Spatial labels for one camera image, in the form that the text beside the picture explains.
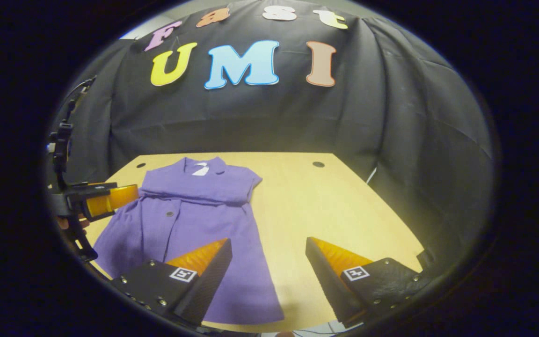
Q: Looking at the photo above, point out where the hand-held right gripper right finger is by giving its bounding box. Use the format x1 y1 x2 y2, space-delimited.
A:
305 236 433 329

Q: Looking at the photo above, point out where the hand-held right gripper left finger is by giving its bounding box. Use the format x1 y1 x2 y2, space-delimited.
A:
109 237 233 327

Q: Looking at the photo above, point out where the purple button shirt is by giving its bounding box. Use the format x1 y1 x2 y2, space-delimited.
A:
93 157 285 326

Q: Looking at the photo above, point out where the black backdrop cloth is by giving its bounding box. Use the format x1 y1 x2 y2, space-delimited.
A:
52 0 497 277

